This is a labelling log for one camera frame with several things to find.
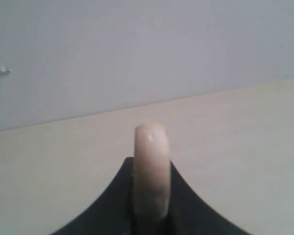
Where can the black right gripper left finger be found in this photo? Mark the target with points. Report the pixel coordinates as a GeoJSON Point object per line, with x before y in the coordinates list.
{"type": "Point", "coordinates": [111, 212]}

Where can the white paint brush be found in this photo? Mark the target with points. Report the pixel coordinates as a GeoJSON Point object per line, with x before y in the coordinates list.
{"type": "Point", "coordinates": [152, 171]}

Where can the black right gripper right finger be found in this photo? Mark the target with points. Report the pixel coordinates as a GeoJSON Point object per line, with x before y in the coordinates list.
{"type": "Point", "coordinates": [188, 214]}

